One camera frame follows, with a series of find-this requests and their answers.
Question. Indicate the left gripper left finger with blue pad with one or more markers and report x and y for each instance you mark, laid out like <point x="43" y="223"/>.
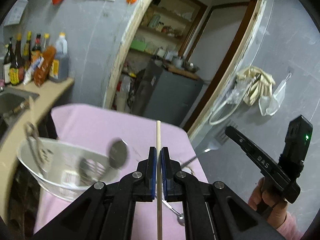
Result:
<point x="105" y="211"/>

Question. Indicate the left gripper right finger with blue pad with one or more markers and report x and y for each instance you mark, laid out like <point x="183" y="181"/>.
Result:
<point x="211" y="211"/>

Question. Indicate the wooden chopstick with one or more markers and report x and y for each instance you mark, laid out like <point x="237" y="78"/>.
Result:
<point x="31" y="109"/>
<point x="159" y="181"/>

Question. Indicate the steel spoon pile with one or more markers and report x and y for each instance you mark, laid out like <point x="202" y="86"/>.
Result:
<point x="117" y="156"/>

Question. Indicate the steel fork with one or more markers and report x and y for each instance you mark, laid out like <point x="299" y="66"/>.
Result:
<point x="211" y="142"/>

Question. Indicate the white plastic utensil holder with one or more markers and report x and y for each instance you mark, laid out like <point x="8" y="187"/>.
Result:
<point x="62" y="160"/>

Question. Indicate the steel spoon apart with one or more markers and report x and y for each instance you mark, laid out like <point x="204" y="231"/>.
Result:
<point x="88" y="170"/>

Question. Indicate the steel kitchen sink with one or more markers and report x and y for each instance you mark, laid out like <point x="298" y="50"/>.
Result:
<point x="13" y="103"/>

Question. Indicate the person's right hand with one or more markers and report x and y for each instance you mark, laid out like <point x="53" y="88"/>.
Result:
<point x="278" y="205"/>

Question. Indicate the black tracker with green light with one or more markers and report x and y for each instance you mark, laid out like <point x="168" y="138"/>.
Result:
<point x="297" y="142"/>

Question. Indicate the grey cabinet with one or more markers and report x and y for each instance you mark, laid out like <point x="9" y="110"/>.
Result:
<point x="165" y="96"/>

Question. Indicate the clear hanging plastic bag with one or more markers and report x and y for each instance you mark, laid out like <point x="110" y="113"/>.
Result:
<point x="269" y="105"/>

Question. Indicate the pink table cloth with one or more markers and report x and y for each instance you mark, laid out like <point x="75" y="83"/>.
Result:
<point x="95" y="129"/>

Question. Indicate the steel bowl on cabinet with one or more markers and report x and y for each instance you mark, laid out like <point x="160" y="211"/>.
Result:
<point x="190" y="67"/>

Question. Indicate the green box on shelf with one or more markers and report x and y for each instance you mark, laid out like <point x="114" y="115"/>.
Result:
<point x="138" y="45"/>

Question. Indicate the wooden shelf unit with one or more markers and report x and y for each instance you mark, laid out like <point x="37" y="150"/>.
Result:
<point x="169" y="25"/>

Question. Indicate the large dark vinegar jug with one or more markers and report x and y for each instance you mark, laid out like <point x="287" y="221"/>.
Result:
<point x="60" y="65"/>

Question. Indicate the brown snack packet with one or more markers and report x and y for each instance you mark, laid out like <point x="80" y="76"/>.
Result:
<point x="41" y="72"/>

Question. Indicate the dark soy sauce bottle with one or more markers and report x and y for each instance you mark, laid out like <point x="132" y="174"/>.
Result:
<point x="17" y="66"/>

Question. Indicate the wine bottle white label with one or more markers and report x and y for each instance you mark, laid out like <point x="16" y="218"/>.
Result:
<point x="7" y="62"/>

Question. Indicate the white wall box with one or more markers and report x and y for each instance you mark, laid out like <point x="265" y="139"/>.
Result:
<point x="16" y="12"/>

